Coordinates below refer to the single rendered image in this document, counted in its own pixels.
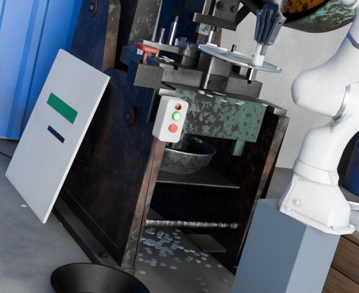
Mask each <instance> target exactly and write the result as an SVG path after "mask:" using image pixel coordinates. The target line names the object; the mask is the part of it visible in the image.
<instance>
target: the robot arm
mask: <svg viewBox="0 0 359 293"><path fill-rule="evenodd" d="M263 1H264V2H265V4H264V6H263V8H262V10H257V12H256V15H257V20H256V28H255V33H254V40H256V41H257V46H256V50H255V54H254V58H253V62H252V64H253V65H255V66H262V64H263V60H264V56H265V54H266V51H267V48H268V46H269V45H273V44H274V42H275V40H276V38H277V35H278V33H279V31H280V29H281V27H282V25H283V23H284V22H285V20H286V17H284V16H283V14H282V12H283V7H284V6H286V4H287V1H288V0H263ZM339 1H340V2H342V4H343V7H344V8H346V9H354V8H355V13H356V15H355V17H354V21H353V23H352V25H351V27H350V29H349V31H348V33H347V34H346V36H345V38H344V40H343V42H342V43H341V45H340V47H339V49H338V51H337V52H336V53H335V54H334V55H333V56H332V57H331V58H330V59H329V60H328V61H327V62H325V63H324V64H323V65H321V66H318V67H315V68H312V69H309V70H305V71H303V72H301V73H300V74H299V75H298V76H297V77H296V78H295V80H294V81H293V83H292V87H291V93H292V99H293V101H294V103H295V104H297V105H299V106H301V107H302V108H305V109H307V110H309V111H310V112H314V113H319V114H321V115H325V116H330V117H332V120H331V121H330V122H329V123H328V124H326V125H325V126H322V127H318V128H314V129H311V130H309V131H308V133H307V134H306V135H305V136H304V140H303V143H302V145H301V149H300V152H299V156H298V158H296V160H295V163H294V165H293V169H292V175H291V177H290V179H289V182H288V184H287V186H286V189H285V191H284V193H283V194H282V196H281V197H280V199H279V201H278V206H279V211H281V212H283V213H285V214H287V215H289V216H292V217H294V218H295V219H297V220H300V221H302V222H304V223H306V224H308V225H311V226H313V227H315V228H317V229H319V230H321V231H323V232H325V233H331V234H337V235H340V234H351V233H352V232H353V231H354V230H355V227H354V226H353V225H352V224H349V217H350V206H349V204H348V203H347V201H346V199H345V197H344V196H343V194H342V192H341V190H340V188H339V187H338V179H339V176H338V173H337V170H336V169H337V166H338V163H339V161H340V158H341V155H342V153H343V150H344V148H345V147H346V145H347V143H348V142H349V140H350V139H351V138H352V137H353V135H354V134H355V133H356V132H358V131H359V0H339Z"/></svg>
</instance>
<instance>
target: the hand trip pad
mask: <svg viewBox="0 0 359 293"><path fill-rule="evenodd" d="M135 47H136V48H138V49H140V50H142V51H143V54H142V59H143V60H146V59H147V56H148V52H150V53H158V51H159V50H158V49H157V48H155V47H153V46H150V45H147V44H142V43H138V42H137V43H136V44H135Z"/></svg>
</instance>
